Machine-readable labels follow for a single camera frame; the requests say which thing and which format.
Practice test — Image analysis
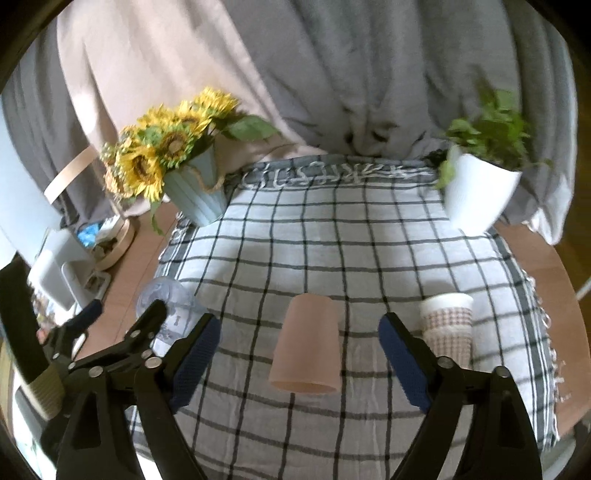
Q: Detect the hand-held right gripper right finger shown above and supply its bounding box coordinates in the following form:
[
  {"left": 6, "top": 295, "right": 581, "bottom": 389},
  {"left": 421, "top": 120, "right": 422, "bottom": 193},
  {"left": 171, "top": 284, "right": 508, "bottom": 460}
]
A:
[{"left": 378, "top": 312, "right": 544, "bottom": 480}]

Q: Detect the white plant pot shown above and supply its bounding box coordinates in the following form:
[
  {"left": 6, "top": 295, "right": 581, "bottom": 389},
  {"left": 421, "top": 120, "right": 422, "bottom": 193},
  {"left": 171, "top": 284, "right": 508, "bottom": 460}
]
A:
[{"left": 443, "top": 144, "right": 522, "bottom": 234}]

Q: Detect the beige curtain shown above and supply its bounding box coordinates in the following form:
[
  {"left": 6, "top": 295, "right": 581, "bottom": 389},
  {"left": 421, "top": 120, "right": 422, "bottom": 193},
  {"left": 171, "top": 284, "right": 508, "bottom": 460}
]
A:
[{"left": 44, "top": 0, "right": 324, "bottom": 217}]

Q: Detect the white appliance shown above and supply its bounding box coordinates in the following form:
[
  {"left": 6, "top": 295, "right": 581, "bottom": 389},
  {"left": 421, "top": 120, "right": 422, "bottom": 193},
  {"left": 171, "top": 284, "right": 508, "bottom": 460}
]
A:
[{"left": 28, "top": 228, "right": 112, "bottom": 310}]

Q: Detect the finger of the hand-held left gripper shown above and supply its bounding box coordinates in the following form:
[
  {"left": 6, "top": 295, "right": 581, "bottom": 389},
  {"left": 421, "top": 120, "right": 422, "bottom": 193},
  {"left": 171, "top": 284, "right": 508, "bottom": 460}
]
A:
[
  {"left": 43, "top": 299, "right": 103, "bottom": 361},
  {"left": 67, "top": 299, "right": 168, "bottom": 371}
]

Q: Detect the light blue ribbed pot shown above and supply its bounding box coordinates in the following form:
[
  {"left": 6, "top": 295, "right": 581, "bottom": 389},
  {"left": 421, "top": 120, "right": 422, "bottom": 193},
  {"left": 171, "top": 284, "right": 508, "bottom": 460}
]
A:
[{"left": 164, "top": 147, "right": 229, "bottom": 228}]

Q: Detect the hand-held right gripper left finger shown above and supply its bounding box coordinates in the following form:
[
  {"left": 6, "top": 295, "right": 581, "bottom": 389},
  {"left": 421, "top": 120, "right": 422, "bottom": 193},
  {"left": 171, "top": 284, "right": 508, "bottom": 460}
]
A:
[{"left": 55, "top": 313, "right": 222, "bottom": 480}]

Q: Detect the green leafy plant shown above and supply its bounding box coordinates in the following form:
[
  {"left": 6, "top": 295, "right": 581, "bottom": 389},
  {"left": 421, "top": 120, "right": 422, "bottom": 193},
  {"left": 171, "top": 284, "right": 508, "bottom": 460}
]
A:
[{"left": 434, "top": 78, "right": 555, "bottom": 190}]

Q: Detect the grey curtain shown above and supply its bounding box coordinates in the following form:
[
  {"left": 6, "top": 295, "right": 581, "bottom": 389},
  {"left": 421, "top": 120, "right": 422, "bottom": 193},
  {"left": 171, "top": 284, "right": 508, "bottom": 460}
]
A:
[{"left": 0, "top": 0, "right": 578, "bottom": 245}]

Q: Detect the pink cup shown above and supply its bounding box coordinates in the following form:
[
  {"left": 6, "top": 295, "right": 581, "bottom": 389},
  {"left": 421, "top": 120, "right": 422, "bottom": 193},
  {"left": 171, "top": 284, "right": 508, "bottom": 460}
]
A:
[{"left": 269, "top": 294, "right": 341, "bottom": 395}]

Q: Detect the round wooden stand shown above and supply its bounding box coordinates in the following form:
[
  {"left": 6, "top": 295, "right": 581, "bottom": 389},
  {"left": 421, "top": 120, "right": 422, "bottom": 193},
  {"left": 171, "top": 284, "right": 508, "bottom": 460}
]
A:
[{"left": 92, "top": 217, "right": 139, "bottom": 271}]

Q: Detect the clear plastic cup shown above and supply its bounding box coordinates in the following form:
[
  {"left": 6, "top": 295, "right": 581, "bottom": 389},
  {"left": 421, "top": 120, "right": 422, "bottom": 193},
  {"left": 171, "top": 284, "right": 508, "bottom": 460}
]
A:
[{"left": 136, "top": 277, "right": 208, "bottom": 358}]

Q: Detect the checkered grey white cloth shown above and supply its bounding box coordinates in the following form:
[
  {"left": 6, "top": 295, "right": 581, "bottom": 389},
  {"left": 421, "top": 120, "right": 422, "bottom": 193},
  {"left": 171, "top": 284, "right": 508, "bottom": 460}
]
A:
[{"left": 127, "top": 154, "right": 566, "bottom": 462}]

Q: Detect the artificial sunflower bouquet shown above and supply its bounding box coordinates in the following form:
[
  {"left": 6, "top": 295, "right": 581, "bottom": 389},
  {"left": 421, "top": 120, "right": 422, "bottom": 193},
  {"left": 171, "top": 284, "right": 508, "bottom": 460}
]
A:
[{"left": 100, "top": 87, "right": 282, "bottom": 236}]

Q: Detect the checkered paper cup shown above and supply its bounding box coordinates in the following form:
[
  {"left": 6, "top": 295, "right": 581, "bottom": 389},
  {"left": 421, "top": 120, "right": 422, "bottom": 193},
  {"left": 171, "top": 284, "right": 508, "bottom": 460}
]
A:
[{"left": 419, "top": 292, "right": 475, "bottom": 370}]

